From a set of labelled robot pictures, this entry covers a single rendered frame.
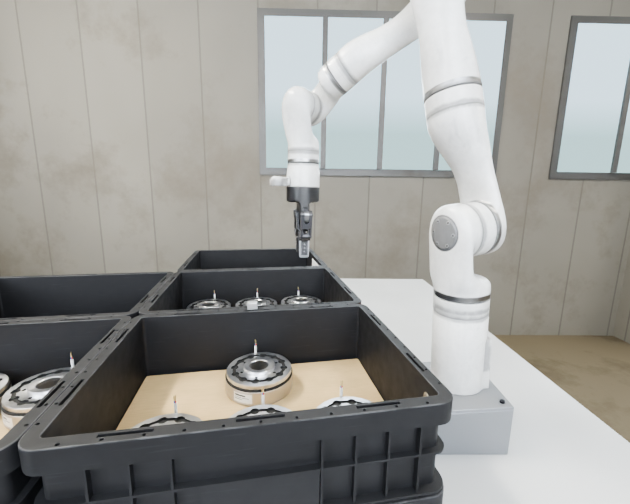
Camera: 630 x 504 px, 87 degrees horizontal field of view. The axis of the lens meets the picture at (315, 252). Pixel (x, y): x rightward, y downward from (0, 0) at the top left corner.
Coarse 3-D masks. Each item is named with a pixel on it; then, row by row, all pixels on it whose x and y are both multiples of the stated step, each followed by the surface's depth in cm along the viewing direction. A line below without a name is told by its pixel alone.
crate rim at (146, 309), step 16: (176, 272) 83; (192, 272) 83; (208, 272) 84; (224, 272) 85; (240, 272) 86; (160, 288) 69; (288, 304) 61; (304, 304) 61; (320, 304) 61; (336, 304) 61
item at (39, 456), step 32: (256, 416) 31; (288, 416) 31; (320, 416) 31; (352, 416) 31; (384, 416) 32; (416, 416) 33; (448, 416) 34; (32, 448) 27; (64, 448) 27; (96, 448) 27; (128, 448) 28; (160, 448) 28; (192, 448) 29; (224, 448) 29; (256, 448) 30
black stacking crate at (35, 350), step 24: (0, 336) 51; (24, 336) 51; (48, 336) 52; (72, 336) 52; (96, 336) 53; (0, 360) 51; (24, 360) 52; (48, 360) 52; (0, 480) 28; (24, 480) 30
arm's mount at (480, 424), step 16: (464, 400) 56; (480, 400) 56; (496, 400) 56; (464, 416) 55; (480, 416) 55; (496, 416) 55; (512, 416) 55; (448, 432) 55; (464, 432) 55; (480, 432) 55; (496, 432) 55; (448, 448) 56; (464, 448) 56; (480, 448) 56; (496, 448) 56
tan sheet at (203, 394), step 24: (336, 360) 61; (144, 384) 53; (168, 384) 53; (192, 384) 53; (216, 384) 53; (312, 384) 53; (336, 384) 53; (360, 384) 53; (144, 408) 47; (168, 408) 47; (192, 408) 47; (216, 408) 47; (240, 408) 47; (288, 408) 47; (312, 408) 47
